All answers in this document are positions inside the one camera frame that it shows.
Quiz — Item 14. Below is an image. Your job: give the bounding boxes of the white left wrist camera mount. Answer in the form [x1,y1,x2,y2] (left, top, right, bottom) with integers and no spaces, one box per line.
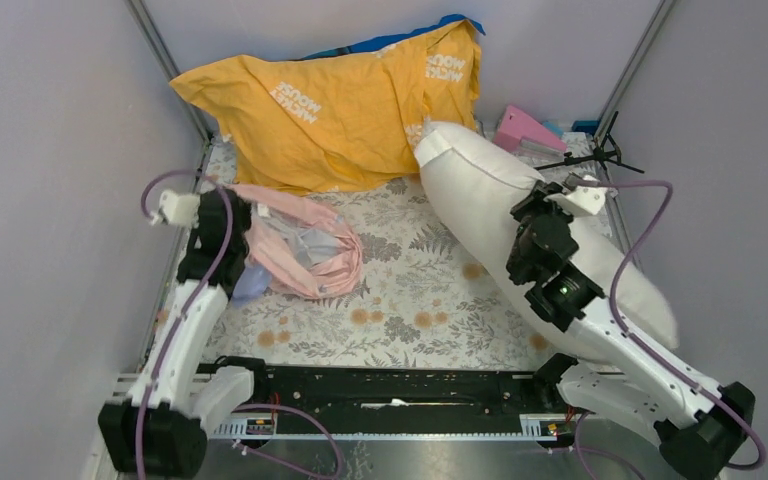
[148,189,200,228]

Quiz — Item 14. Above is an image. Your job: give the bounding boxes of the black tripod stand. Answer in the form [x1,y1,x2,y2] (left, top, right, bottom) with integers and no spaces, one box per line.
[536,111,645,174]

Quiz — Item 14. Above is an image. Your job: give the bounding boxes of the yellow Mickey Mouse pillow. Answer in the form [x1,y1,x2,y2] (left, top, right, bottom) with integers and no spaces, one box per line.
[170,20,482,195]

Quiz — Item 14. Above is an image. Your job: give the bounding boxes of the white pillow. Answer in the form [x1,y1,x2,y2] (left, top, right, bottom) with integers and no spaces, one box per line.
[414,121,679,363]

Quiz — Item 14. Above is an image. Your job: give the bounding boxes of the pink wedge block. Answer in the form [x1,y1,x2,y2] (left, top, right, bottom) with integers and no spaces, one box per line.
[492,105,567,158]

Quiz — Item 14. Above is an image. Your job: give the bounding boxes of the blue Elsa pillowcase pink inside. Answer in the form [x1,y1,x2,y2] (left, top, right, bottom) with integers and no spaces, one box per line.
[231,184,363,304]

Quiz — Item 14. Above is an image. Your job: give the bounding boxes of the blue cloth behind pillow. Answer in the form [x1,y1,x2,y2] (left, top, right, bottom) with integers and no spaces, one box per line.
[299,14,486,61]

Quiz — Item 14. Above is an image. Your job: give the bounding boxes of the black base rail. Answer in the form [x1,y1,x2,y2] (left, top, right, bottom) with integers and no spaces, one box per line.
[197,356,583,439]

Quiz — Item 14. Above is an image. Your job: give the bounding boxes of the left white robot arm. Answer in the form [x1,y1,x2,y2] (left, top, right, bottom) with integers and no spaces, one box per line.
[98,187,271,479]

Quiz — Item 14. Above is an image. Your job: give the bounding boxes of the floral patterned mat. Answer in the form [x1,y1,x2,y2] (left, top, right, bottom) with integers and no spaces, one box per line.
[148,132,624,372]

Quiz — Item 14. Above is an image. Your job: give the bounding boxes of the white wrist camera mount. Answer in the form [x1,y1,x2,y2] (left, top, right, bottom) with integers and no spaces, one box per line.
[148,189,200,228]
[547,174,608,217]

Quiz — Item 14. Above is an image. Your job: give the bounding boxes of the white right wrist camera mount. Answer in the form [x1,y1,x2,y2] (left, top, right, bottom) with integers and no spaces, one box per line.
[547,174,608,217]

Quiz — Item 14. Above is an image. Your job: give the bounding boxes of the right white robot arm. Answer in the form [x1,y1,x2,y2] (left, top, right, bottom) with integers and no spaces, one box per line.
[506,178,767,479]

